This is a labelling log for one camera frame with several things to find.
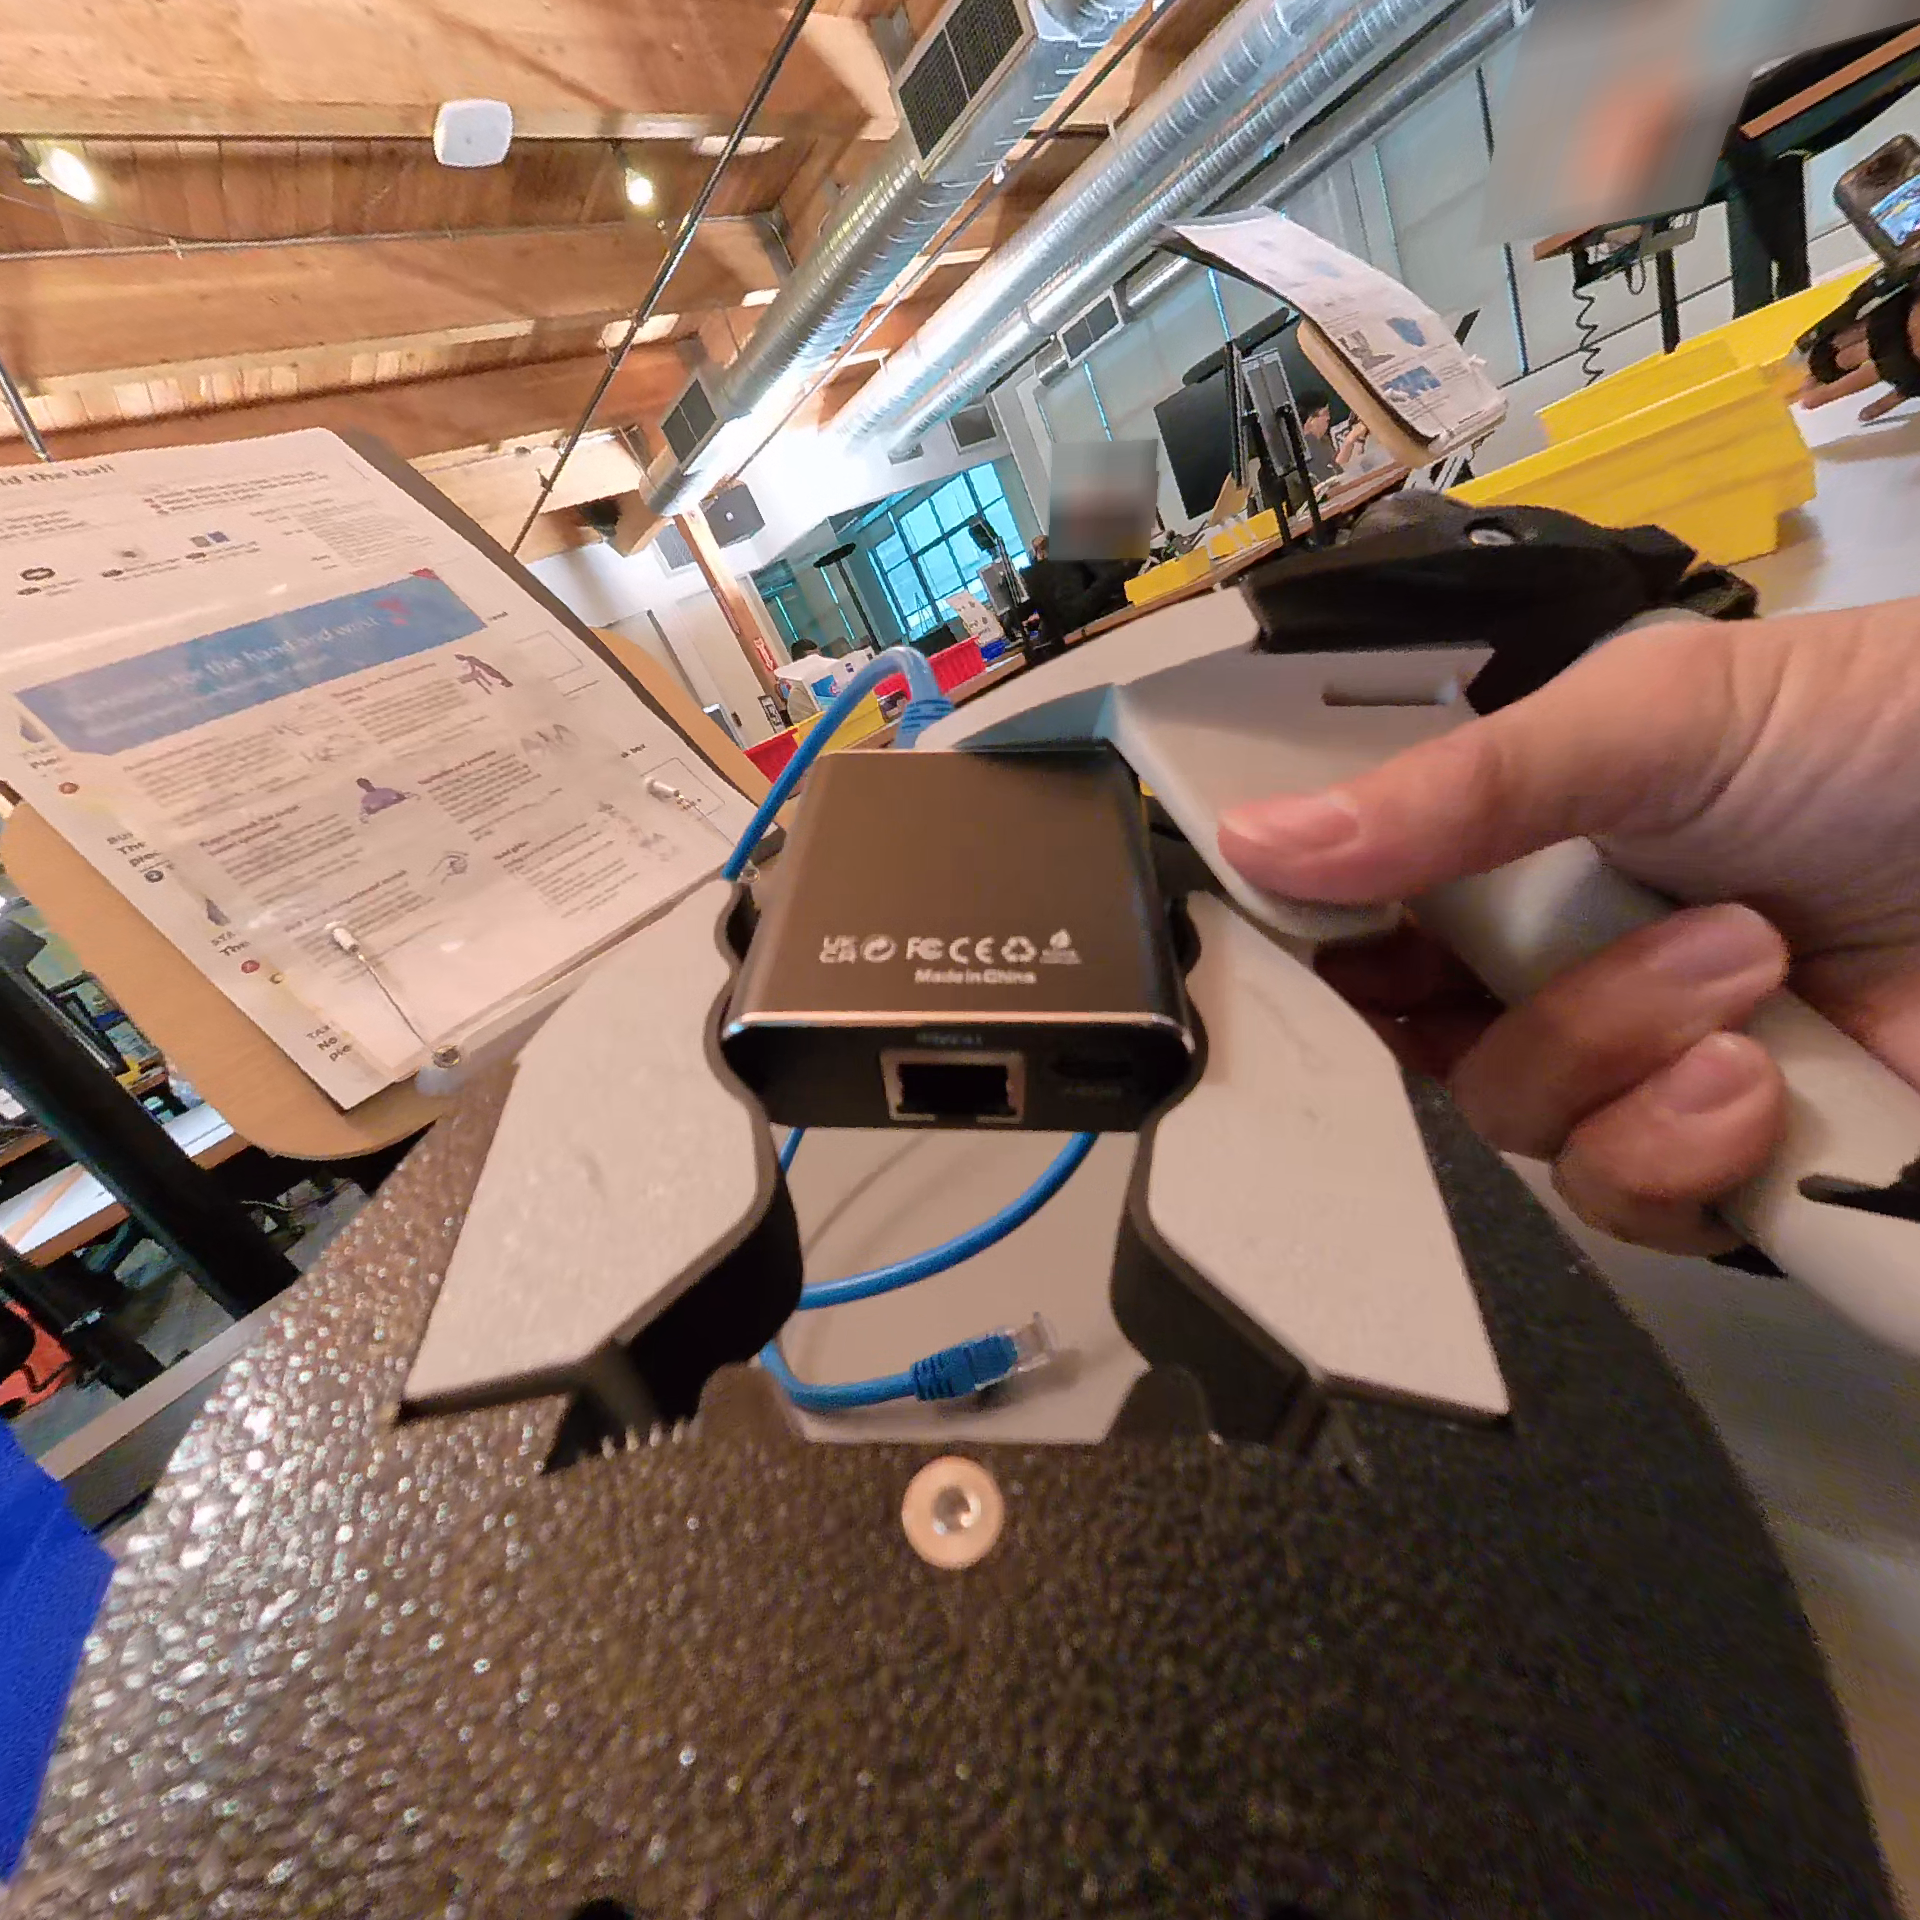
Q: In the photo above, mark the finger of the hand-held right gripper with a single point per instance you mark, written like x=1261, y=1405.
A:
x=1082, y=679
x=1291, y=720

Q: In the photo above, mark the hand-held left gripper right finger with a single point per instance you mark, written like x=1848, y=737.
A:
x=1324, y=1202

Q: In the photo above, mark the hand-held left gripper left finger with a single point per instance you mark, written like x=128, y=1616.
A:
x=603, y=1202

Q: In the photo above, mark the black network adapter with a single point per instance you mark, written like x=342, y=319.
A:
x=960, y=885

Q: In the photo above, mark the blue storage bin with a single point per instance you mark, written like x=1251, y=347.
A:
x=45, y=1622

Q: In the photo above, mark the grey desk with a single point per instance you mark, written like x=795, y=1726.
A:
x=1799, y=1427

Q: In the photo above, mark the person's right hand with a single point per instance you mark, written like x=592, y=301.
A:
x=1766, y=775

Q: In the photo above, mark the yellow storage bin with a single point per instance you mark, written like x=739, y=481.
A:
x=1724, y=363
x=1682, y=481

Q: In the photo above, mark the black monitor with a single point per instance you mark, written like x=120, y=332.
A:
x=1205, y=448

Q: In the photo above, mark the red storage bin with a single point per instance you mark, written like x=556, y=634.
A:
x=768, y=755

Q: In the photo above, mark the printed instruction sheet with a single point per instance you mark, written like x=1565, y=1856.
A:
x=296, y=720

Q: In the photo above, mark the white ceiling access point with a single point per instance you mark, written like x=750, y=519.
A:
x=477, y=131

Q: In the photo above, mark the black wall speaker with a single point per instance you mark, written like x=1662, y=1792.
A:
x=729, y=518

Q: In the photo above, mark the silver ventilation duct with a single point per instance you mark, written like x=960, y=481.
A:
x=972, y=226

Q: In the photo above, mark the black camera device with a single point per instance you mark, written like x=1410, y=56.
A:
x=1885, y=198

